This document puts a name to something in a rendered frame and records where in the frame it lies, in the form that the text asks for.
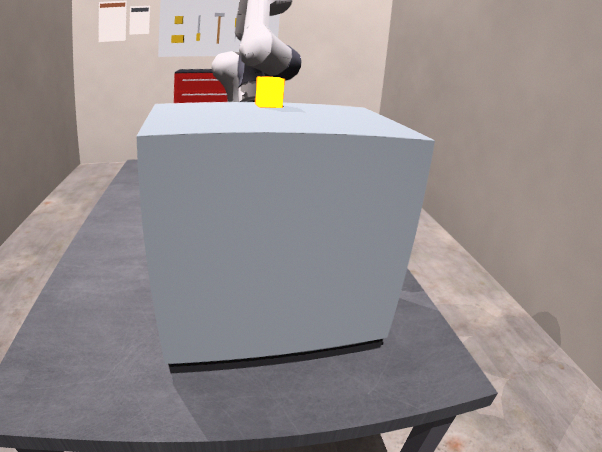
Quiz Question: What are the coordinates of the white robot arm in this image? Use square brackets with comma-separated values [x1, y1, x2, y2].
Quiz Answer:
[211, 0, 302, 102]

